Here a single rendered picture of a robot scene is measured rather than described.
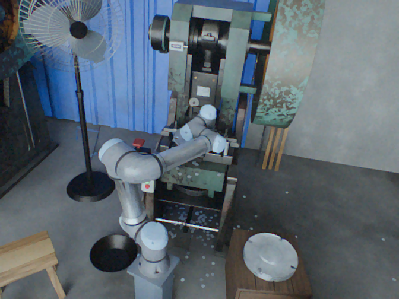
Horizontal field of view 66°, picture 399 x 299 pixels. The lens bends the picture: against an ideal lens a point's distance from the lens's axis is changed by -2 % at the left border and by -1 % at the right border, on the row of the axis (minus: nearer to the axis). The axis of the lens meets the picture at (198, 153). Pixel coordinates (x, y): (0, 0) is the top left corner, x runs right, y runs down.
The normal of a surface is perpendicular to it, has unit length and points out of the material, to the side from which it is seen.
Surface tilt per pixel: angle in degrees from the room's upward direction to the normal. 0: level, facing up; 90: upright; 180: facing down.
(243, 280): 0
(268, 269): 0
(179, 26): 90
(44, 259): 0
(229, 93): 90
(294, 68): 86
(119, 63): 90
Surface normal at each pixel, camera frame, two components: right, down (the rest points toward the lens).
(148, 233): 0.18, -0.77
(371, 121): -0.16, 0.53
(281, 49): -0.14, 0.32
